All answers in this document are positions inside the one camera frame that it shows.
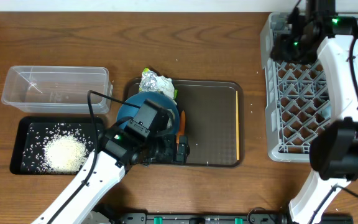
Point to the black waste tray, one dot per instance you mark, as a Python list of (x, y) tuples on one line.
[(24, 126)]

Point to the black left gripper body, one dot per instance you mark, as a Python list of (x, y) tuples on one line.
[(163, 147)]

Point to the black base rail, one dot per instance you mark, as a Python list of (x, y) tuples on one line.
[(105, 214)]

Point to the light blue plastic cup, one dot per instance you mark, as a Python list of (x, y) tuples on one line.
[(326, 111)]

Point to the grey dishwasher rack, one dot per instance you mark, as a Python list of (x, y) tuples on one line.
[(297, 93)]

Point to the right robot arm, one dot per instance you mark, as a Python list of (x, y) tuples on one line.
[(334, 165)]

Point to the white rice pile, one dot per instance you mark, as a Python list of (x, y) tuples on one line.
[(56, 148)]

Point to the dark blue bowl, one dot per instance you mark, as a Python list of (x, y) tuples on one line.
[(158, 98)]

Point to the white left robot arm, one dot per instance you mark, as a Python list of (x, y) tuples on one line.
[(117, 152)]

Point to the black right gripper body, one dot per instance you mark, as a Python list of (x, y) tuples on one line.
[(292, 51)]

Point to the crumpled foil snack wrapper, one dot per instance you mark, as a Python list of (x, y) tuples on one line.
[(152, 82)]

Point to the wooden chopstick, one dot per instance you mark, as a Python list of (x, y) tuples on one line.
[(237, 128)]

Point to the orange carrot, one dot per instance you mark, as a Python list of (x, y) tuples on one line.
[(181, 131)]

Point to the clear plastic bin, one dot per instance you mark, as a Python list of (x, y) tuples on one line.
[(54, 89)]

